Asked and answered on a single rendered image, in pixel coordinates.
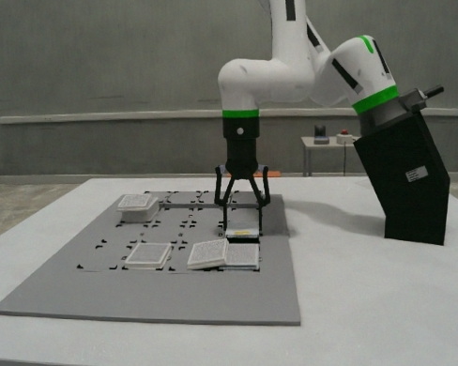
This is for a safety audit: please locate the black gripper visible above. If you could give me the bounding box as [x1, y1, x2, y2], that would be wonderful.
[214, 139, 270, 231]

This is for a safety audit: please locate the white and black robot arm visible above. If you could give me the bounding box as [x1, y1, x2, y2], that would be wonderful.
[218, 0, 444, 141]

